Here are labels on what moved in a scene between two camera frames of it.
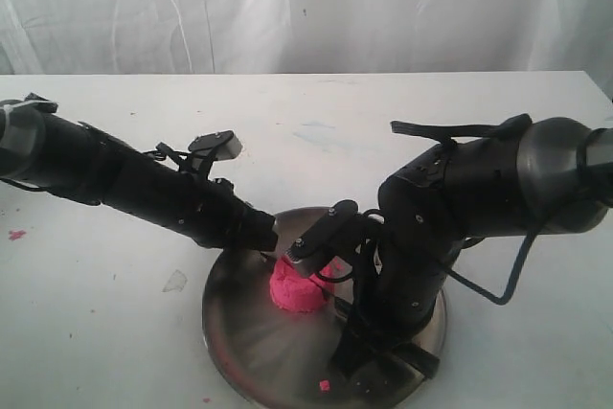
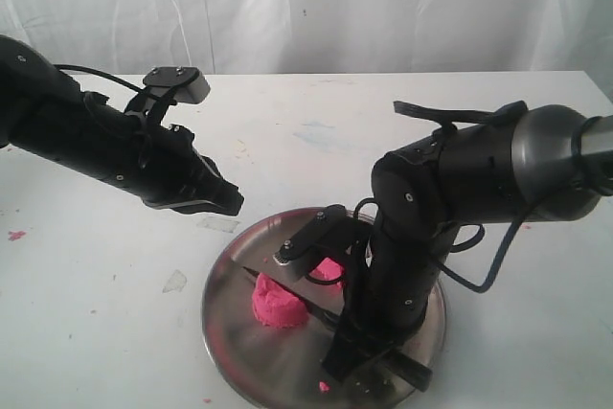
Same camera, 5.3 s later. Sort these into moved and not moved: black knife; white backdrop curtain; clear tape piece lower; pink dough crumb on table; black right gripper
Moved: black knife
Not moved: clear tape piece lower; pink dough crumb on table; white backdrop curtain; black right gripper
